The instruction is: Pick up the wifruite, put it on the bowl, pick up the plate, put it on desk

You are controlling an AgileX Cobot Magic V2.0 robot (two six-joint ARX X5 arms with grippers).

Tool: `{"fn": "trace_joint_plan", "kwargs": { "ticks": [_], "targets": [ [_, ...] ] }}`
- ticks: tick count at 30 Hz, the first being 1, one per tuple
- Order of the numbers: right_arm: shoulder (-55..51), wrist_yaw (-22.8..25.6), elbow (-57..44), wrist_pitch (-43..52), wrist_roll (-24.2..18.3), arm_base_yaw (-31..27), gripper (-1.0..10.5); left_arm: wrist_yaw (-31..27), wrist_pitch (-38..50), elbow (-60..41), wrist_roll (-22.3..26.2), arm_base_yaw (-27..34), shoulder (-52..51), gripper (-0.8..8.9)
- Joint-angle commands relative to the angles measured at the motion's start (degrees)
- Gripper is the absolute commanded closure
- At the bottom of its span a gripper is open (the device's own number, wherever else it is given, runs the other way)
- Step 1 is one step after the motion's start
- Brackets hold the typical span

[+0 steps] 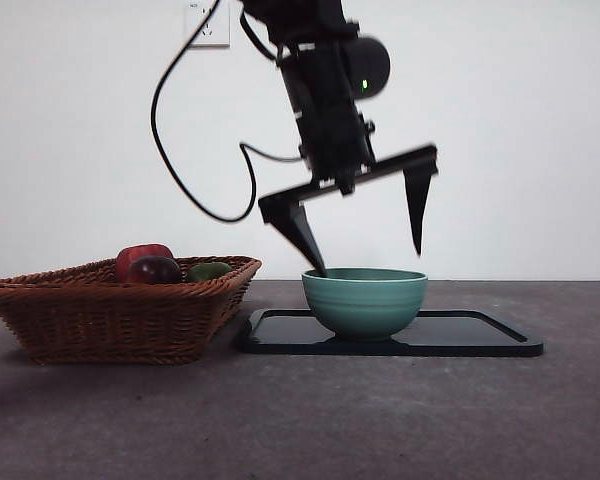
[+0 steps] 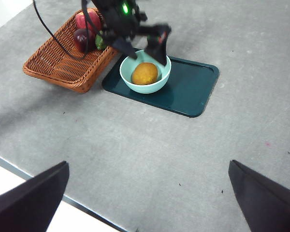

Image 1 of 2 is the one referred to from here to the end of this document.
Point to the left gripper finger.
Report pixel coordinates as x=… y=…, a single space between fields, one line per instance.
x=419 y=200
x=300 y=235

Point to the teal ribbed bowl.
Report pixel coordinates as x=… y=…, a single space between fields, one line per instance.
x=365 y=310

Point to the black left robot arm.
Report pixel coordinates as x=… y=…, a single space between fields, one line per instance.
x=330 y=100

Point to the green avocado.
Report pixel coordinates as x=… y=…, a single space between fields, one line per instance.
x=207 y=272

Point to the dark rectangular tray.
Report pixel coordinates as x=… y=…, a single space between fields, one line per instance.
x=455 y=332

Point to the dark purple plum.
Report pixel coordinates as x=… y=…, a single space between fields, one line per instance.
x=155 y=270

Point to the red apple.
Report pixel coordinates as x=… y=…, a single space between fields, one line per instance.
x=140 y=252

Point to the brown wicker basket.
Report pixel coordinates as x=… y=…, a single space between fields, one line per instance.
x=105 y=325

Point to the white wall socket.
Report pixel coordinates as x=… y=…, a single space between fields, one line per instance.
x=217 y=37

